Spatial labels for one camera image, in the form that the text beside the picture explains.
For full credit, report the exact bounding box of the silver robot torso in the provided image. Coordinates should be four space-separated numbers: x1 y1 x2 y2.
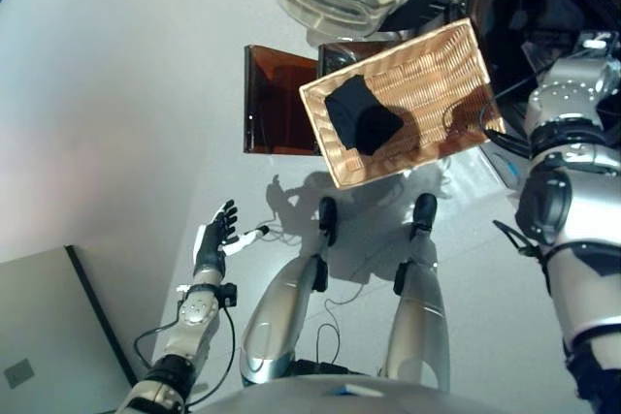
193 369 583 414

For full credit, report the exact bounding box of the thin white floor cable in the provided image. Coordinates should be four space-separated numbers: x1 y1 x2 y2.
264 219 365 308

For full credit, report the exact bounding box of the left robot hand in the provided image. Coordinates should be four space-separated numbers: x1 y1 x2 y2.
193 199 271 270

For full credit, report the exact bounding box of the brown glossy side table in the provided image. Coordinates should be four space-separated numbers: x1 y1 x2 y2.
244 40 389 156

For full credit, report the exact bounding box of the flat black garment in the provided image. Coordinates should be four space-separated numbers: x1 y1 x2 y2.
323 75 407 157

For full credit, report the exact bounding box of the grey panel black edge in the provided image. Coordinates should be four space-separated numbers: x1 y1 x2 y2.
0 244 140 414

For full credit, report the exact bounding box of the square grey socket plate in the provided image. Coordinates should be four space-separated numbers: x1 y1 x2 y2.
3 358 36 390

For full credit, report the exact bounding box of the silver left robot leg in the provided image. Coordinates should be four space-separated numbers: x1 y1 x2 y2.
240 196 339 386

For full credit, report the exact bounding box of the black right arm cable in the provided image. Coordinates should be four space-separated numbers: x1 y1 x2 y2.
479 69 549 156

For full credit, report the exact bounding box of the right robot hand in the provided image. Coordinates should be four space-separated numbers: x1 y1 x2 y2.
522 30 620 75

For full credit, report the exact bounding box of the dark grey washing machine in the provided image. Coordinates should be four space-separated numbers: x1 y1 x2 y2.
455 0 621 192

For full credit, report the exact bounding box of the rectangular wicker laundry basket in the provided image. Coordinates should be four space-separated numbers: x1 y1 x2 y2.
299 17 507 190

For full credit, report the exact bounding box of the silver right robot leg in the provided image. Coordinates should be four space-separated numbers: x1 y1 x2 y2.
382 193 450 394

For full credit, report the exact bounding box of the silver robot leg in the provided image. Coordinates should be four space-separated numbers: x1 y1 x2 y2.
382 193 450 394
240 196 339 386

